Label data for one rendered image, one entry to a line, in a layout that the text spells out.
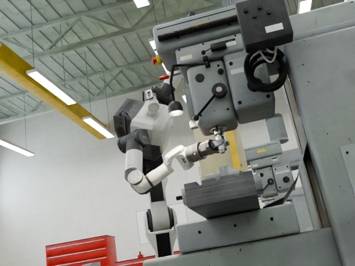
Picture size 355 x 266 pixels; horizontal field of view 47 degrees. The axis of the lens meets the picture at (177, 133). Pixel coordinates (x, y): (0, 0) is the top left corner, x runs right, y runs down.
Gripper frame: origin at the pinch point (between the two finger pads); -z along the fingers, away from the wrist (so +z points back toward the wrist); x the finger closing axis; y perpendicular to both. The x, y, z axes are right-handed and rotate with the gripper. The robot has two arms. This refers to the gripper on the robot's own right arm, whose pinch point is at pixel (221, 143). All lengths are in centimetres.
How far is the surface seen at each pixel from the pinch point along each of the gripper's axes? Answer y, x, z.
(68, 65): -491, 469, 650
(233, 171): 17.5, -11.0, -9.4
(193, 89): -26.8, -11.9, 2.7
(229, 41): -46.1, -4.7, -18.1
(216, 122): -8.2, -7.6, -4.2
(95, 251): 5, 304, 429
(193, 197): 32, -55, -16
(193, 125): -11.5, -6.5, 9.3
